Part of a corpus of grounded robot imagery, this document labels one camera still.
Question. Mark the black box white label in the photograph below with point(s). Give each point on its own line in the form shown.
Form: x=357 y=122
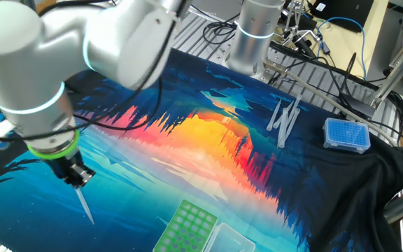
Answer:
x=345 y=14

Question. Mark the blue pipette tip box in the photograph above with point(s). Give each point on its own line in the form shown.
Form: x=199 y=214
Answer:
x=346 y=134

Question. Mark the silver clamp stand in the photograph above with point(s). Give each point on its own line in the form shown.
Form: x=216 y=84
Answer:
x=296 y=15

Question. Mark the black power adapter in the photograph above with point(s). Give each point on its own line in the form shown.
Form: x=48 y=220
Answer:
x=359 y=105

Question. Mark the landscape print cloth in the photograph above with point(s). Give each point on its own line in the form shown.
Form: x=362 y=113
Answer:
x=187 y=157

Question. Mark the clear large pipette tip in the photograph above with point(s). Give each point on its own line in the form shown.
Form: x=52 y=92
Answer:
x=295 y=105
x=274 y=115
x=283 y=129
x=282 y=117
x=84 y=206
x=291 y=124

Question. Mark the green top pipette tip holder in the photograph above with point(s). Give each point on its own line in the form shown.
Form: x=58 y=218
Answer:
x=187 y=227

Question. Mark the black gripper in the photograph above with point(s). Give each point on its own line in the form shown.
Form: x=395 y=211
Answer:
x=66 y=168

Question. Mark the beige desk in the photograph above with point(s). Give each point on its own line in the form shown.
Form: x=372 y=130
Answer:
x=341 y=45

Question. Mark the white cabinet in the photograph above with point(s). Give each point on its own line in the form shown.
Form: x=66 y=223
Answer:
x=380 y=59

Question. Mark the clear plastic container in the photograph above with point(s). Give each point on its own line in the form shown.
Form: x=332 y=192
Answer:
x=229 y=241

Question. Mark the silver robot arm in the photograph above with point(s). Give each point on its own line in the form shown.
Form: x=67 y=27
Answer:
x=30 y=52

